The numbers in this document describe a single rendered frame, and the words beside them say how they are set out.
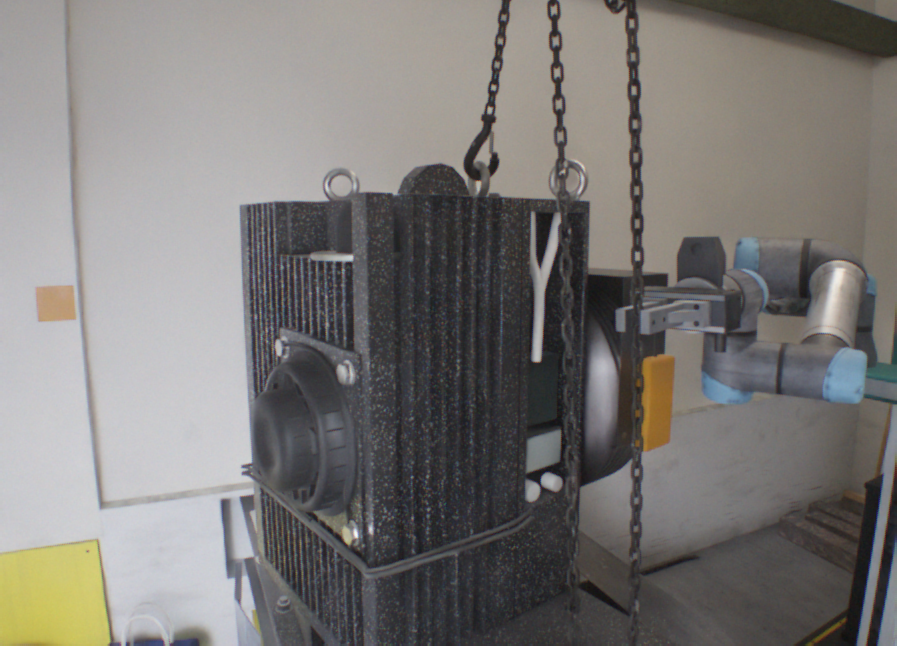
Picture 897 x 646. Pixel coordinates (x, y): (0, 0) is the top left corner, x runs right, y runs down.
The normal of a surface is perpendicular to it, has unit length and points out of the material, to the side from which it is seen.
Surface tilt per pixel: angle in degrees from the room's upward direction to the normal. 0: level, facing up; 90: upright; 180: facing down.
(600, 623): 0
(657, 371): 90
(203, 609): 90
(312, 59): 90
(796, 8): 90
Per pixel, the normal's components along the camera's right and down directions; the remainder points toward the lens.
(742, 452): 0.41, 0.12
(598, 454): -0.80, 0.08
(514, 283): 0.61, 0.11
